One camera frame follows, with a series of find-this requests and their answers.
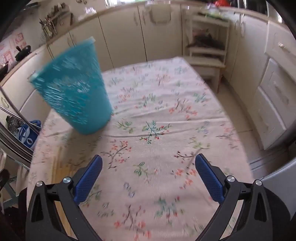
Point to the white kitchen cart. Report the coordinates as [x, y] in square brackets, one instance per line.
[208, 52]

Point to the black wok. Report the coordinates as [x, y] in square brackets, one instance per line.
[23, 53]

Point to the white hanging door bin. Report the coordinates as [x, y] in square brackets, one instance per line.
[159, 11]

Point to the red plastic bag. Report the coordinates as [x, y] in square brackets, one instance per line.
[219, 2]

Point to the bag of green vegetables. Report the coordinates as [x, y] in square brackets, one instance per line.
[215, 12]

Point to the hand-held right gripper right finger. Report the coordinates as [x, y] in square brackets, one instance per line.
[209, 178]

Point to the cream two-door base cabinet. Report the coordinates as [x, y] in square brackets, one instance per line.
[245, 46]

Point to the black pan lid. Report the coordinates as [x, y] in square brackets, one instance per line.
[208, 40]

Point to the red wall stickers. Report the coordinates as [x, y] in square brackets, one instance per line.
[17, 38]

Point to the floral tablecloth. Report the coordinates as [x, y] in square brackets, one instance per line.
[150, 104]

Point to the cream panelled drawer cabinet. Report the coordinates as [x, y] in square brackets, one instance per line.
[272, 92]

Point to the cream base cabinet run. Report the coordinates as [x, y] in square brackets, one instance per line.
[122, 34]

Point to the blue plastic bag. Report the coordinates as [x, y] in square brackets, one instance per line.
[29, 136]

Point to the wall utensil rack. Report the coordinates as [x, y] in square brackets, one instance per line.
[52, 23]

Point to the teal perforated plastic basket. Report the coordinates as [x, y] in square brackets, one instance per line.
[74, 88]

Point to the white step stool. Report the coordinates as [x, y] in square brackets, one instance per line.
[208, 62]

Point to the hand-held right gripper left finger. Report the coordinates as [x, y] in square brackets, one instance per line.
[89, 178]

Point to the cream stove-side drawer cabinet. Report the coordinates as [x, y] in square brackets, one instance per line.
[23, 76]

